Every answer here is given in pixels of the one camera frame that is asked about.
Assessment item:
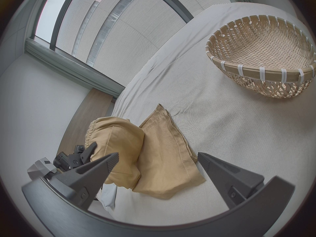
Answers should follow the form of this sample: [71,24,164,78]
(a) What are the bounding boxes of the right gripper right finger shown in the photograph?
[197,152,265,209]

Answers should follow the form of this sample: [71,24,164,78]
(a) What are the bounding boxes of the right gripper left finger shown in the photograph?
[51,153,119,210]

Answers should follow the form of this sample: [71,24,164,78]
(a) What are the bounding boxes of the tan shorts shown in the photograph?
[85,104,206,200]

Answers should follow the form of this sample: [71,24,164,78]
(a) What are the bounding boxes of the pale blue garment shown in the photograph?
[96,182,117,210]

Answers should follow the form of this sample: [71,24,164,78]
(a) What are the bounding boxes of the bed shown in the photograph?
[57,1,316,228]

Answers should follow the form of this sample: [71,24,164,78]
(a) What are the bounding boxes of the round woven basket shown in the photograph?
[205,15,316,99]

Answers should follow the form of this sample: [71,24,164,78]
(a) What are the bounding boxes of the grey-green curtain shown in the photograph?
[25,37,126,98]

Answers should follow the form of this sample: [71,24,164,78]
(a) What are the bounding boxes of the window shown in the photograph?
[33,0,232,87]

